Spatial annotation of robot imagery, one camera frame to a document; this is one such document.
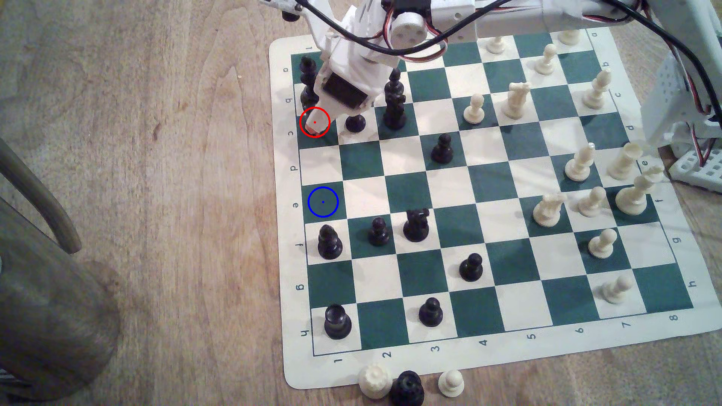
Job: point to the white chess king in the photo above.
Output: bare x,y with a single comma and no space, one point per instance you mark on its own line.
634,194

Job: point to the white chess pawn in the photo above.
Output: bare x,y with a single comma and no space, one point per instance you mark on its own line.
546,61
616,290
451,384
474,111
592,203
496,45
602,245

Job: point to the white chess rook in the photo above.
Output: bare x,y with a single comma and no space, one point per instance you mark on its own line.
375,382
623,163

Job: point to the black chess bishop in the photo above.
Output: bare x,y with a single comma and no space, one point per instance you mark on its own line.
393,82
329,245

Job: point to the black chess rook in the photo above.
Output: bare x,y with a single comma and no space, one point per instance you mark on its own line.
308,66
337,322

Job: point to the white chess bishop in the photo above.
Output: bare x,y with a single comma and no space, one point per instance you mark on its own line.
580,164
597,93

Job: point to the curved wooden chair rail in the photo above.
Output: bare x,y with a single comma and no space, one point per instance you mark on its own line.
39,197

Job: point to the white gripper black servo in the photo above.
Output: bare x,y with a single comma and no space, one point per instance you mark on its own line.
341,91

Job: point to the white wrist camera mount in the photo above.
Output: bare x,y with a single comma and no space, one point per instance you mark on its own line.
280,4

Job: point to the white chess knight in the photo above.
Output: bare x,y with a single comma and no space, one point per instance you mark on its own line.
548,210
516,101

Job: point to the white perforated base plate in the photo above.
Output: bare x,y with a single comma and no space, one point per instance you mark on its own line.
696,169

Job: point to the small black round object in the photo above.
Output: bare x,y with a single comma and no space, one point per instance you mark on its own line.
290,16

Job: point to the green white chess mat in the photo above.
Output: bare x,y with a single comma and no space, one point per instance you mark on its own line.
496,180

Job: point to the white chess piece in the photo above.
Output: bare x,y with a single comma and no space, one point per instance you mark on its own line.
569,37

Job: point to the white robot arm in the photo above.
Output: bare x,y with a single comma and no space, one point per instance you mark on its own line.
519,22

